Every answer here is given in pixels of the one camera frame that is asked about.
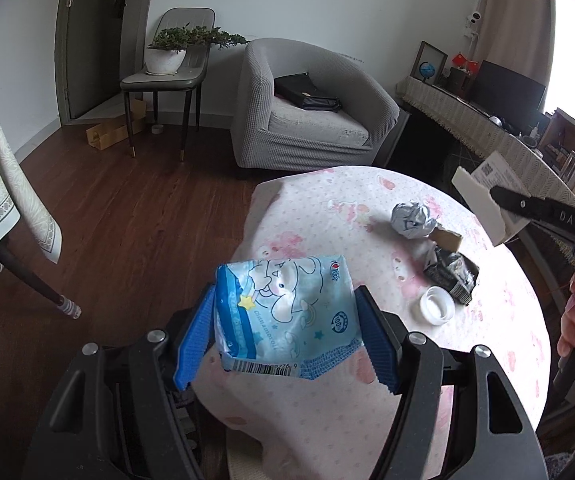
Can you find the brown cardboard box on floor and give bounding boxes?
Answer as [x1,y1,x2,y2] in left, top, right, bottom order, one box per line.
[86,99,146,151]

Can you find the grey door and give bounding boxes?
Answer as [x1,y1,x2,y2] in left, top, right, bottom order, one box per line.
[54,0,150,125]

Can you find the light blue wet-wipes pack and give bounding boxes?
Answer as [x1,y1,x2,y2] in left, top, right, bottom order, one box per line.
[215,256,362,380]

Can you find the white security camera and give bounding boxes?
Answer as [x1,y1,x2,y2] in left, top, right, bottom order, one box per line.
[466,11,481,36]

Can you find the potted green plant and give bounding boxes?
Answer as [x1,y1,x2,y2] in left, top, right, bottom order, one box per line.
[144,24,248,76]

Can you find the small blue globe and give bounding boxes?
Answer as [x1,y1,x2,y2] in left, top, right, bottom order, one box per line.
[417,61,436,82]

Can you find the framed picture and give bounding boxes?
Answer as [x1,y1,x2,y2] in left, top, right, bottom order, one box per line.
[411,41,448,84]

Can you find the small red flags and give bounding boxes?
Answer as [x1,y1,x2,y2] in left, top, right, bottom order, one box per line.
[451,53,479,75]

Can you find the grey fabric armchair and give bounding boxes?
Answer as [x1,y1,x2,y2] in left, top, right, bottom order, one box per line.
[230,38,400,171]

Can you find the beige lace desk cover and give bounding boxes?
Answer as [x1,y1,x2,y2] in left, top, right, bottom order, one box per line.
[396,76,575,207]

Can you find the pink floral round tablecloth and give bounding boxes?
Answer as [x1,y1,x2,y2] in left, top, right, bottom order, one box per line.
[192,166,551,479]

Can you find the black table leg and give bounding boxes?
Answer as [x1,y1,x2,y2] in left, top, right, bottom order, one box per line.
[0,244,82,320]

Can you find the black leather bag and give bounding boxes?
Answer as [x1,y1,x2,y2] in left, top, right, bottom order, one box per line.
[274,73,342,112]

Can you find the wooden bookshelf box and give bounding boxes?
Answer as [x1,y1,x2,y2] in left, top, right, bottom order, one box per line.
[538,108,575,188]

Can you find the white cardboard medicine box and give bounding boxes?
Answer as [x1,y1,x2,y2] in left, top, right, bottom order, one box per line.
[451,151,529,246]

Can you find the small white plastic lid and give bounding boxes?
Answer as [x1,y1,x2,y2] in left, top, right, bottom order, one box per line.
[419,286,455,326]

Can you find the crumpled silver paper ball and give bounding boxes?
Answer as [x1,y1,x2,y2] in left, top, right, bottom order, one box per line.
[389,203,438,240]

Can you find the grey dining chair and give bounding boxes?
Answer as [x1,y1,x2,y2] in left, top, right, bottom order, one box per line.
[119,6,216,164]

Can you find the black crumpled snack bag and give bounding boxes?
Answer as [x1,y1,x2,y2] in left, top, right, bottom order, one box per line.
[423,244,479,306]

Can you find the small brown cardboard roll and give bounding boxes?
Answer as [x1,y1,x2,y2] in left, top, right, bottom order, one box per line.
[429,226,462,252]

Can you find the black computer monitor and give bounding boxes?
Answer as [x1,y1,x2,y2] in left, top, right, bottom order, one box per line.
[467,61,545,132]

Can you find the beige curtain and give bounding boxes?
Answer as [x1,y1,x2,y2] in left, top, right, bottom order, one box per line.
[473,0,555,86]

